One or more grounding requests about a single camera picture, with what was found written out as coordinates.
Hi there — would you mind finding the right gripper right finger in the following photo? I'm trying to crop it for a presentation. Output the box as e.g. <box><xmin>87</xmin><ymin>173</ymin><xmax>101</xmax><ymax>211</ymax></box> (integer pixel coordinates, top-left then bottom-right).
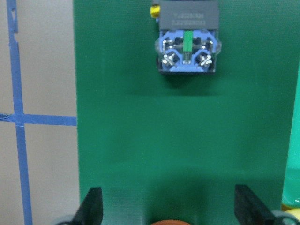
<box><xmin>234</xmin><ymin>184</ymin><xmax>275</xmax><ymax>225</ymax></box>

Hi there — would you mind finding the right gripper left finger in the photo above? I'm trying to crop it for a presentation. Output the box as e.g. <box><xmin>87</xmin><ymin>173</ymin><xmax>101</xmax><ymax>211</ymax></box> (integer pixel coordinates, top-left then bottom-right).
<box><xmin>72</xmin><ymin>187</ymin><xmax>104</xmax><ymax>225</ymax></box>

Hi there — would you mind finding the orange cylinder labelled 4680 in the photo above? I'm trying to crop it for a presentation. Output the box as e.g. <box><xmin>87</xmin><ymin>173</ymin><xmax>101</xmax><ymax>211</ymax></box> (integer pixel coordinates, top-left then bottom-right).
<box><xmin>151</xmin><ymin>219</ymin><xmax>190</xmax><ymax>225</ymax></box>

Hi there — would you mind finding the yellow push button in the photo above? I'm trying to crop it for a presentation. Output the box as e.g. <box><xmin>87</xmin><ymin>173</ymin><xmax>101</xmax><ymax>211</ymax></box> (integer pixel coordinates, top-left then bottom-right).
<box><xmin>150</xmin><ymin>0</ymin><xmax>222</xmax><ymax>75</ymax></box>

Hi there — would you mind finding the yellow tray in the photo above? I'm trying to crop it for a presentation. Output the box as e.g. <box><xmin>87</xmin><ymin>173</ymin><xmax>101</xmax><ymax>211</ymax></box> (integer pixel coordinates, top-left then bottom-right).
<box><xmin>281</xmin><ymin>203</ymin><xmax>300</xmax><ymax>224</ymax></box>

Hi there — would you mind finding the green conveyor belt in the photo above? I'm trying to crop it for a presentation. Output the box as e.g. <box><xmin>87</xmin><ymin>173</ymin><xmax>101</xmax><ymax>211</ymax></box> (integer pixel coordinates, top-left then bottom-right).
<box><xmin>74</xmin><ymin>0</ymin><xmax>300</xmax><ymax>225</ymax></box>

